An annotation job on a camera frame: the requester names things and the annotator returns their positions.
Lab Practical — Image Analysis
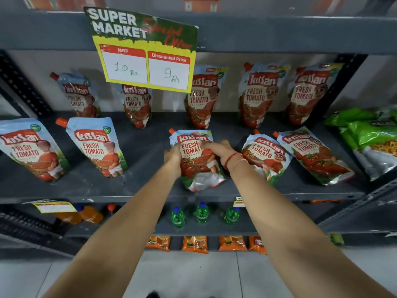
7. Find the shelf display of ketchup pouches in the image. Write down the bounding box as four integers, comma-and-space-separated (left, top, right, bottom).
0, 61, 356, 187

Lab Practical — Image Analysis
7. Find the black metal shelving rack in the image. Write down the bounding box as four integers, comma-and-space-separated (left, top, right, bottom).
0, 49, 84, 256

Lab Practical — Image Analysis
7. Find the person's right hand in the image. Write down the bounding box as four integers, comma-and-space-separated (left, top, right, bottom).
199, 140, 239, 171

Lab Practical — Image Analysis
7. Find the orange drink bottle blue cap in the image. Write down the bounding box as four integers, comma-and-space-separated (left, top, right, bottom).
75, 204, 104, 225

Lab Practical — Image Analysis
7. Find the person's left hand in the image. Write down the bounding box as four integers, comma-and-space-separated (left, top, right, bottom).
164, 143, 184, 179

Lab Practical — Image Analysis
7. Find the orange snack packet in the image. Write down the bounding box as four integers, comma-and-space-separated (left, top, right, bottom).
219, 235, 248, 252
146, 235, 171, 252
248, 235, 267, 255
182, 235, 209, 254

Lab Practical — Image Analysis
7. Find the green and yellow price sign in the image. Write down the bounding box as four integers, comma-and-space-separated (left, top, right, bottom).
83, 6, 199, 94

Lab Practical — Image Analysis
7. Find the small green packet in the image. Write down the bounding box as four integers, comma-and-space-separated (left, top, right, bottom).
329, 232, 345, 247

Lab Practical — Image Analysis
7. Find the red tomato ketchup pouch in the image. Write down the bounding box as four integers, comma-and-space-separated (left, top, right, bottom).
168, 128, 226, 193

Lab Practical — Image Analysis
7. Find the person's right forearm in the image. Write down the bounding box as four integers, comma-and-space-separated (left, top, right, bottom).
228, 156, 397, 298

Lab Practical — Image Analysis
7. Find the person's left forearm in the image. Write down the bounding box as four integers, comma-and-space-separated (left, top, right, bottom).
42, 163, 183, 298

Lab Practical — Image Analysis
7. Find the red thread bracelet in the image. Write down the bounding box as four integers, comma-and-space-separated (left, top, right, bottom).
223, 153, 249, 172

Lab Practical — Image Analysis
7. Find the grey metal shelving rack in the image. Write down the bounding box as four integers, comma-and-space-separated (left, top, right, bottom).
0, 9, 397, 238
316, 178, 397, 238

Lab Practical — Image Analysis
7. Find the green snack packet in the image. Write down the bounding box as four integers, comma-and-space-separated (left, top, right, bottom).
324, 108, 378, 127
339, 119, 397, 181

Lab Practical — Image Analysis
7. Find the orange cardboard box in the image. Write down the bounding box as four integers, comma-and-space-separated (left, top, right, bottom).
22, 0, 106, 11
183, 0, 221, 13

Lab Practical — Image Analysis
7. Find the green bottle blue cap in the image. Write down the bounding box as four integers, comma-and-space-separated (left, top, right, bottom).
194, 202, 210, 224
171, 207, 186, 229
224, 207, 240, 226

